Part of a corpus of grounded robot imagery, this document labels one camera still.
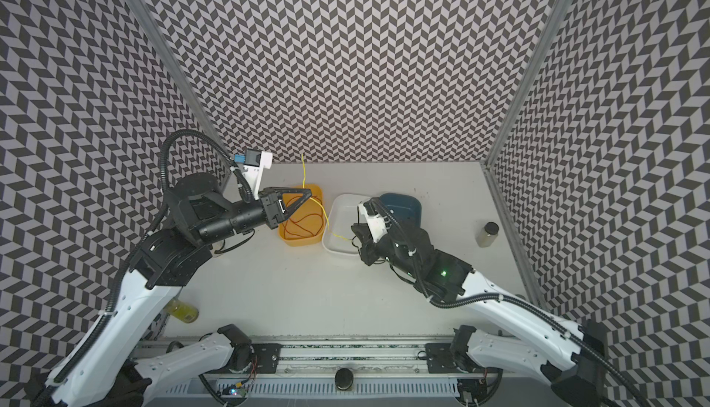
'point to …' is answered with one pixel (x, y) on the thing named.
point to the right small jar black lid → (486, 234)
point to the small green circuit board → (238, 391)
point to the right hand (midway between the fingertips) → (357, 224)
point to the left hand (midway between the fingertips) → (307, 195)
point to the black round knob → (344, 378)
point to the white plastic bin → (341, 215)
